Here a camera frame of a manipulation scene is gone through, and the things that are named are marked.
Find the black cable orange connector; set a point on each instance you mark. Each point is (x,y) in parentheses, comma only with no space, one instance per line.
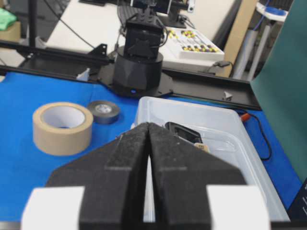
(245,117)

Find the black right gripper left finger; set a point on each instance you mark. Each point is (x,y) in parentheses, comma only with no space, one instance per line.
(114,177)

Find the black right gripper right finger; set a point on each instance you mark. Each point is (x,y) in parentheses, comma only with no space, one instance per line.
(181,173)

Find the white work desk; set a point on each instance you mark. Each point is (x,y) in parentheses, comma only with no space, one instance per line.
(83,26)

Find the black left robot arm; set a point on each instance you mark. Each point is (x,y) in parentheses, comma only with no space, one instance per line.
(139,64)

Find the beige masking tape roll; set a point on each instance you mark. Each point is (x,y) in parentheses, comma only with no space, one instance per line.
(62,128)

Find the black vertical pole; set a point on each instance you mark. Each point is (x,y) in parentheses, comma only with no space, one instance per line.
(32,15)

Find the white box of coloured parts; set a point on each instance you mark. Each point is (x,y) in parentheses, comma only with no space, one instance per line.
(189,47)

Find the grey duct tape roll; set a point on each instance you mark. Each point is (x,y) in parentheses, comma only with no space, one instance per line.
(104,112)

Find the clear plastic tool box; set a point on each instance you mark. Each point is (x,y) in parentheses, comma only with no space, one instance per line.
(222,131)

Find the dark green backdrop board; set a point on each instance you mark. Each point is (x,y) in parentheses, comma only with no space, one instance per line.
(281,87)

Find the black aluminium frame rail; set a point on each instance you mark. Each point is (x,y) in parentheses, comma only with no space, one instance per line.
(66,65)

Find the black latch clip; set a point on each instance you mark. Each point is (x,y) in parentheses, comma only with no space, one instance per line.
(184,132)

